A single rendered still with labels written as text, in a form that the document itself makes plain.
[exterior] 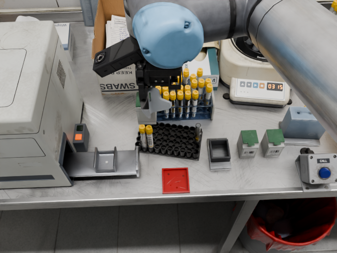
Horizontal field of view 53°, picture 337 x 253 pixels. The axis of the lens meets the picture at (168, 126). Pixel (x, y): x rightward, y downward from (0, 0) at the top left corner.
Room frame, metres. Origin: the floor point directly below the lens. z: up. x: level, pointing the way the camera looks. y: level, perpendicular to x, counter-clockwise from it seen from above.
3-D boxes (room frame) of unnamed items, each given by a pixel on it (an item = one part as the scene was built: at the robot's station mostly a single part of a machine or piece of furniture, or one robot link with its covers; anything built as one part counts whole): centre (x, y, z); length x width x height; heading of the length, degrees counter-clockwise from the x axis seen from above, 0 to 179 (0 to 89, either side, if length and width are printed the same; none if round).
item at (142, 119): (0.43, 0.05, 1.08); 0.05 x 0.04 x 0.06; 179
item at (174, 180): (0.35, -0.01, 0.88); 0.07 x 0.07 x 0.01; 1
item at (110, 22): (0.78, 0.08, 0.95); 0.29 x 0.25 x 0.15; 1
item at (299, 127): (0.48, -0.36, 0.92); 0.10 x 0.07 x 0.10; 86
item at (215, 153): (0.42, -0.13, 0.89); 0.09 x 0.05 x 0.04; 1
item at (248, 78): (0.72, -0.28, 0.94); 0.30 x 0.24 x 0.12; 172
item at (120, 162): (0.39, 0.18, 0.92); 0.21 x 0.07 x 0.05; 91
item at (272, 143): (0.43, -0.27, 0.91); 0.05 x 0.04 x 0.07; 1
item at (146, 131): (0.47, 0.00, 0.93); 0.17 x 0.09 x 0.11; 80
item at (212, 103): (0.58, -0.02, 0.91); 0.20 x 0.10 x 0.07; 91
